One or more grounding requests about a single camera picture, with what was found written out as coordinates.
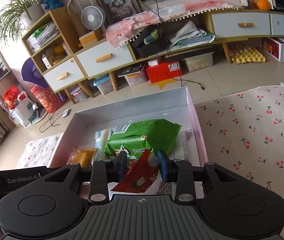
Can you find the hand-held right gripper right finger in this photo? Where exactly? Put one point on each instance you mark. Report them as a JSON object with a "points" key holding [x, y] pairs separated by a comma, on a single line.
{"points": [[164, 166]]}

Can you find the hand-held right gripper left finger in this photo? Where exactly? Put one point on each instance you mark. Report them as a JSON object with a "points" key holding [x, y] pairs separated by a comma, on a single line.
{"points": [[120, 166]]}

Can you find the red white candy packet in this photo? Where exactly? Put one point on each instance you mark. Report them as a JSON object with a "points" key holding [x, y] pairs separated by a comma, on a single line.
{"points": [[139, 177]]}

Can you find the clear packet blue label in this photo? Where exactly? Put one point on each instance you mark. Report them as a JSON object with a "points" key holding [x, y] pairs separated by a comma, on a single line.
{"points": [[102, 140]]}

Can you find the orange yellow snack packet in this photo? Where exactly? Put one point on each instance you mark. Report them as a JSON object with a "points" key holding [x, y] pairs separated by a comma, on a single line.
{"points": [[84, 156]]}

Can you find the green snack packet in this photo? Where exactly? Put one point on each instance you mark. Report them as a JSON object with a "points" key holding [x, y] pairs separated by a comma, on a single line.
{"points": [[144, 132]]}

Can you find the white cardboard box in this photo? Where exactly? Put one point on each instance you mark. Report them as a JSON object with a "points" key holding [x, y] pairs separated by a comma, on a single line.
{"points": [[132, 110]]}

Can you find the white shopping bag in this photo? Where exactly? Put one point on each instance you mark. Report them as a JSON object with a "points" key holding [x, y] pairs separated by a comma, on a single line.
{"points": [[22, 112]]}

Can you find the black handheld device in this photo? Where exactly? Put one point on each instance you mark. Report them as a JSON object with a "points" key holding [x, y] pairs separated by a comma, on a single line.
{"points": [[35, 107]]}

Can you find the yellow star floor sticker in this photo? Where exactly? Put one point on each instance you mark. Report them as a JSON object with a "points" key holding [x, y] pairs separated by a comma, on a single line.
{"points": [[163, 85]]}

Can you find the clear bin teal lid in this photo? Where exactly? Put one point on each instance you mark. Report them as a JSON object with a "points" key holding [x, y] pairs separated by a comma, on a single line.
{"points": [[103, 86]]}

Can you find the red gift bag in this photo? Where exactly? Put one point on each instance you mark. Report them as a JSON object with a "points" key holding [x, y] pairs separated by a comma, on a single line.
{"points": [[10, 97]]}

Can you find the small clear storage bin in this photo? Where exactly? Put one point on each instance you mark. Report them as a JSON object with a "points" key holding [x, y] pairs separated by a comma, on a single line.
{"points": [[79, 93]]}

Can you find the red round bag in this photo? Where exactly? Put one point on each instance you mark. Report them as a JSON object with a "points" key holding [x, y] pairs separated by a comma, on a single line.
{"points": [[45, 100]]}

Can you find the cherry print tablecloth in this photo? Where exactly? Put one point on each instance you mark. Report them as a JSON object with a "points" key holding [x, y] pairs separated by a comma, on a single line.
{"points": [[251, 135]]}

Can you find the red cardboard box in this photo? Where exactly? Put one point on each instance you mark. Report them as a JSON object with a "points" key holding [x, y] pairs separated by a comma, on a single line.
{"points": [[162, 72]]}

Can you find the black flat device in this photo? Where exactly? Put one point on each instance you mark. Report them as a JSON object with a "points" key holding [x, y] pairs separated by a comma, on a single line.
{"points": [[130, 70]]}

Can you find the purple round object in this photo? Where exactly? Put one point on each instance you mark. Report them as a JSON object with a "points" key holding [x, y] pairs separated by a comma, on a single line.
{"points": [[32, 72]]}

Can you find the black storage box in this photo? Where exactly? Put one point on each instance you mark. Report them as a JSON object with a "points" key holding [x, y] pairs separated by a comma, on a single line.
{"points": [[154, 48]]}

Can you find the small white carton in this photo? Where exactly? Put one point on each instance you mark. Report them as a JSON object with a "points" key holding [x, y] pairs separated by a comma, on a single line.
{"points": [[47, 61]]}

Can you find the yellow fruit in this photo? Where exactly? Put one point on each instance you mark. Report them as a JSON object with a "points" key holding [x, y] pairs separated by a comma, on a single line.
{"points": [[58, 51]]}

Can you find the yellow cardboard box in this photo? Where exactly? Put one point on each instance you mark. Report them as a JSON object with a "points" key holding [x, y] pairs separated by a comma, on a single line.
{"points": [[90, 38]]}

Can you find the pink cherry print cloth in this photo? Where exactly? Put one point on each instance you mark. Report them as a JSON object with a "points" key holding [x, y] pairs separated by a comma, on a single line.
{"points": [[122, 32]]}

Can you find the stack of papers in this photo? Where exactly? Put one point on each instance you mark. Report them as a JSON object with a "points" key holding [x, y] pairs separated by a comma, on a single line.
{"points": [[191, 35]]}

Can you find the yellow egg tray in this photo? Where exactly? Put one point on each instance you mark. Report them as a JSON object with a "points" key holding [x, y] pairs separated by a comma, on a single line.
{"points": [[246, 55]]}

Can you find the stack of paper bags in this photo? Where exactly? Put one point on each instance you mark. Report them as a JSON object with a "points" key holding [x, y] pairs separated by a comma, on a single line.
{"points": [[44, 35]]}

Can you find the wooden stepped cabinet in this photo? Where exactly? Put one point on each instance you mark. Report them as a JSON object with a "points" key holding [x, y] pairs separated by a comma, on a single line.
{"points": [[64, 27]]}

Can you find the small white desk fan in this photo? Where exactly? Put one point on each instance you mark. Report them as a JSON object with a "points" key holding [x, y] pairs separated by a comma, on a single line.
{"points": [[93, 17]]}

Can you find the framed cat picture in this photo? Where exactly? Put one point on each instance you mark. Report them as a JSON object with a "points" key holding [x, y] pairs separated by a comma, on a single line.
{"points": [[118, 3]]}

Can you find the large white fan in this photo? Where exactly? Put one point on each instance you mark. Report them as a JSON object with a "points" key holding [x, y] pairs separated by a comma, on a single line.
{"points": [[75, 7]]}

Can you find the potted green plant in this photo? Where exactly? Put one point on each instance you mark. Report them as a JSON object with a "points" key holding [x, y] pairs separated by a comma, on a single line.
{"points": [[32, 11]]}

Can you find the orange fruit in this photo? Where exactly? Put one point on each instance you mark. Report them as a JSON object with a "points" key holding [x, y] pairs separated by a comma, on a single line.
{"points": [[264, 4]]}

